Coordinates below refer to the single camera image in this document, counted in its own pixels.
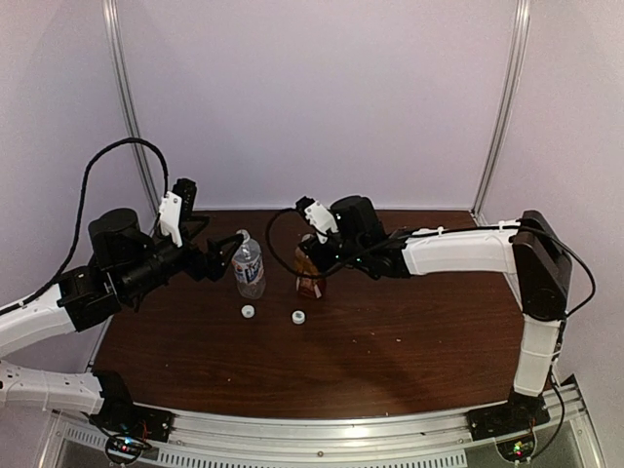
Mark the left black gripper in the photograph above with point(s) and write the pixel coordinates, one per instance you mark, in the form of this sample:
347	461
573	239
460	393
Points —
213	266

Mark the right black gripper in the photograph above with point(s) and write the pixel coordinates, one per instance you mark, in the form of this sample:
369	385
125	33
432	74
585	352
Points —
323	262

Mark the brown tea bottle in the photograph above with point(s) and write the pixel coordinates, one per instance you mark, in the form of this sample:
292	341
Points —
306	286

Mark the clear water bottle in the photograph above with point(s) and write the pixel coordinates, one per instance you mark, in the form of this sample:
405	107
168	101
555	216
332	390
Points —
248	267

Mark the white tea bottle cap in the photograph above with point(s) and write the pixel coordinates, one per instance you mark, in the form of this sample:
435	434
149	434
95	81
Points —
298	317

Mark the white water bottle cap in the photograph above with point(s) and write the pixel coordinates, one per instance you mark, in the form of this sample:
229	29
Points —
248	311

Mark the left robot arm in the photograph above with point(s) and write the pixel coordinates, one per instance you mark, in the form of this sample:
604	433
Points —
126	266

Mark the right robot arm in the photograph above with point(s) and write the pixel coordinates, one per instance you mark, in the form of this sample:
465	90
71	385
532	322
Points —
348	233

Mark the left circuit board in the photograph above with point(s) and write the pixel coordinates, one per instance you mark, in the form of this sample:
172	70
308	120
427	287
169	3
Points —
124	449

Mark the circuit board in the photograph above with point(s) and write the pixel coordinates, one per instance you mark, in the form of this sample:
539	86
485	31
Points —
124	449
516	450

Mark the right circuit board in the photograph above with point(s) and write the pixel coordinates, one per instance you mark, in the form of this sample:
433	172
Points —
516	450

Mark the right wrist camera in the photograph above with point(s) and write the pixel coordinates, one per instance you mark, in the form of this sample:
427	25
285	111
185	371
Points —
318	217

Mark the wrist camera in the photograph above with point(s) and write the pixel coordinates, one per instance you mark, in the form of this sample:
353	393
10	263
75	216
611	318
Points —
318	217
175	208

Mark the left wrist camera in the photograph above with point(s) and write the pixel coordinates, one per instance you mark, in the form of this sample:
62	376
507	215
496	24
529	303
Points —
175	208

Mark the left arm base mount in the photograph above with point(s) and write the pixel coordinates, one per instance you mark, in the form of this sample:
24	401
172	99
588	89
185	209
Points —
119	412

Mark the left aluminium frame post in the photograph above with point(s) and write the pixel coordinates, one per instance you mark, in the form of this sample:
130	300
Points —
112	25

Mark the aluminium frame post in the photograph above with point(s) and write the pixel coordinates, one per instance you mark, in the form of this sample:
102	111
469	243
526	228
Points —
112	25
514	68

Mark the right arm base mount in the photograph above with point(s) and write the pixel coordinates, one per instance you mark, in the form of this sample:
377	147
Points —
517	414

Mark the front aluminium rail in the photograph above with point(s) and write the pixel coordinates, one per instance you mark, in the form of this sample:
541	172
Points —
433	439

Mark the right aluminium frame post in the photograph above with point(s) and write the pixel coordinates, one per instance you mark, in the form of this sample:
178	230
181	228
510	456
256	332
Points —
514	68

